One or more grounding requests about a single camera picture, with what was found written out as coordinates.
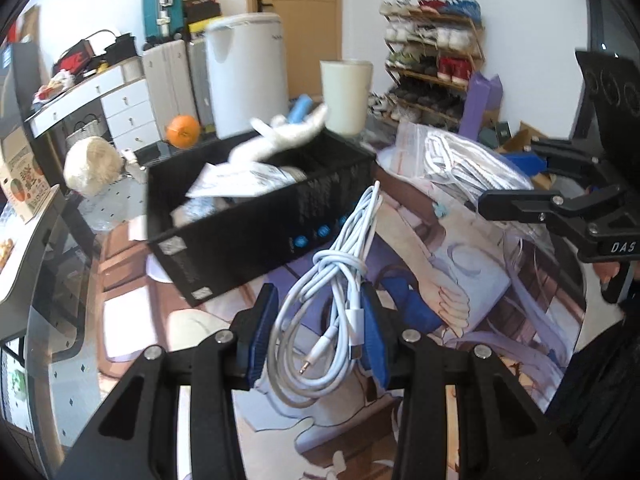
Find grey appliance case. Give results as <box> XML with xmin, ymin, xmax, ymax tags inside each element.
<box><xmin>0</xmin><ymin>185</ymin><xmax>68</xmax><ymax>341</ymax></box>

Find printed fruit carton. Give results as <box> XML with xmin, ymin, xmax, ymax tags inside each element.
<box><xmin>0</xmin><ymin>125</ymin><xmax>53</xmax><ymax>223</ymax></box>

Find white printed packet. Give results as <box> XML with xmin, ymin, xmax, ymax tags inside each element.
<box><xmin>186</xmin><ymin>162</ymin><xmax>306</xmax><ymax>199</ymax></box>

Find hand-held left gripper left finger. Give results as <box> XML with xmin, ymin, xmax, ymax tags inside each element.
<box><xmin>55</xmin><ymin>283</ymin><xmax>280</xmax><ymax>480</ymax></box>

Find dark grey fridge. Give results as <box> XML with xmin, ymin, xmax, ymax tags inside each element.
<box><xmin>0</xmin><ymin>42</ymin><xmax>41</xmax><ymax>126</ymax></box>

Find wooden shoe rack with shoes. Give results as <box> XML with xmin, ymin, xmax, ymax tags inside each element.
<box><xmin>380</xmin><ymin>0</ymin><xmax>486</xmax><ymax>128</ymax></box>

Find white suitcase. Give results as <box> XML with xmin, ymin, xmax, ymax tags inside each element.
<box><xmin>142</xmin><ymin>40</ymin><xmax>193</xmax><ymax>136</ymax></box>

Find black bag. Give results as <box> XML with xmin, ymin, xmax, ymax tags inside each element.
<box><xmin>105</xmin><ymin>32</ymin><xmax>136</xmax><ymax>58</ymax></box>

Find person's dark clothing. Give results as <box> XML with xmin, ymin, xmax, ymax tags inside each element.
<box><xmin>545</xmin><ymin>305</ymin><xmax>640</xmax><ymax>480</ymax></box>

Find bag of fruit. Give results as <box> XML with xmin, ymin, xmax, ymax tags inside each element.
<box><xmin>35</xmin><ymin>72</ymin><xmax>76</xmax><ymax>101</ymax></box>

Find white drawer dresser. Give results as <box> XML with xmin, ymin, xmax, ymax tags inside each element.
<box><xmin>25</xmin><ymin>62</ymin><xmax>168</xmax><ymax>156</ymax></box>

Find teal suitcase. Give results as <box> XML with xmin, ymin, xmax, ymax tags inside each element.
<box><xmin>142</xmin><ymin>0</ymin><xmax>183</xmax><ymax>43</ymax></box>

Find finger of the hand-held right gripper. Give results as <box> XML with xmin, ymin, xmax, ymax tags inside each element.
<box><xmin>476</xmin><ymin>184</ymin><xmax>632</xmax><ymax>232</ymax></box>
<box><xmin>509</xmin><ymin>141</ymin><xmax>607</xmax><ymax>189</ymax></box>

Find wooden door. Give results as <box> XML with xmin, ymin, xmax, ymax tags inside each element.
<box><xmin>247</xmin><ymin>0</ymin><xmax>343</xmax><ymax>106</ymax></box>

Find large white cylindrical bin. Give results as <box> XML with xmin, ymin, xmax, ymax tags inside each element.
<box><xmin>205</xmin><ymin>12</ymin><xmax>291</xmax><ymax>138</ymax></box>

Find pale round cabbage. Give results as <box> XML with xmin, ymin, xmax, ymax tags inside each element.
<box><xmin>64</xmin><ymin>137</ymin><xmax>126</xmax><ymax>197</ymax></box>

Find white-handled knife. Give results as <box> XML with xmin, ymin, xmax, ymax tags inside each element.
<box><xmin>120</xmin><ymin>149</ymin><xmax>151</xmax><ymax>182</ymax></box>

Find black cardboard box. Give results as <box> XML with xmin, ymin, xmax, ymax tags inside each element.
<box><xmin>145</xmin><ymin>127</ymin><xmax>377</xmax><ymax>307</ymax></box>

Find clear bag of white cord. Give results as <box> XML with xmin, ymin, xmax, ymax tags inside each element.
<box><xmin>397</xmin><ymin>122</ymin><xmax>533</xmax><ymax>206</ymax></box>

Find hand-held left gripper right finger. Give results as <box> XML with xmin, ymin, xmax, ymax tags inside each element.
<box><xmin>361</xmin><ymin>286</ymin><xmax>583</xmax><ymax>480</ymax></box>

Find orange fruit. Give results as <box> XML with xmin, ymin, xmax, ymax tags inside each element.
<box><xmin>166</xmin><ymin>115</ymin><xmax>201</xmax><ymax>149</ymax></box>

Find cream cylindrical bin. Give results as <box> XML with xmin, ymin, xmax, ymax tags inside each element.
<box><xmin>320</xmin><ymin>59</ymin><xmax>375</xmax><ymax>136</ymax></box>

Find silver suitcase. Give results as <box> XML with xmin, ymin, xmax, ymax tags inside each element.
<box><xmin>185</xmin><ymin>40</ymin><xmax>213</xmax><ymax>127</ymax></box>

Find white plush bunny toy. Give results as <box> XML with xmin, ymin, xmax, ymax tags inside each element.
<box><xmin>232</xmin><ymin>94</ymin><xmax>331</xmax><ymax>166</ymax></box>

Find printed cartoon desk mat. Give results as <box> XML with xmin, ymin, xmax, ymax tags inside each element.
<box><xmin>100</xmin><ymin>147</ymin><xmax>591</xmax><ymax>480</ymax></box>

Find stacked black boxes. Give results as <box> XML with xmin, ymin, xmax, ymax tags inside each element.
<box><xmin>182</xmin><ymin>0</ymin><xmax>221</xmax><ymax>36</ymax></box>

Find white charging cable bundle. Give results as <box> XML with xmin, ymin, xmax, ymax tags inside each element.
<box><xmin>267</xmin><ymin>180</ymin><xmax>383</xmax><ymax>401</ymax></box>

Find open brown cardboard box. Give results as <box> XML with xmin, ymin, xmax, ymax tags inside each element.
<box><xmin>497</xmin><ymin>122</ymin><xmax>551</xmax><ymax>187</ymax></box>

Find red and black shoebox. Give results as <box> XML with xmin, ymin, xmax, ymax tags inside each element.
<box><xmin>52</xmin><ymin>40</ymin><xmax>96</xmax><ymax>73</ymax></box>

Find silver foil packet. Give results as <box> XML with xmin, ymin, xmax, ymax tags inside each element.
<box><xmin>172</xmin><ymin>199</ymin><xmax>223</xmax><ymax>227</ymax></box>

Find person's right hand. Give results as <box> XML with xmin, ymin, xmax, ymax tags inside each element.
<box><xmin>595</xmin><ymin>260</ymin><xmax>623</xmax><ymax>286</ymax></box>

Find dark shoebox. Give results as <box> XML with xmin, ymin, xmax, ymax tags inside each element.
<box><xmin>480</xmin><ymin>120</ymin><xmax>511</xmax><ymax>148</ymax></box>

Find wicker basket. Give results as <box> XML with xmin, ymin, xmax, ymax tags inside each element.
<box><xmin>65</xmin><ymin>117</ymin><xmax>103</xmax><ymax>146</ymax></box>

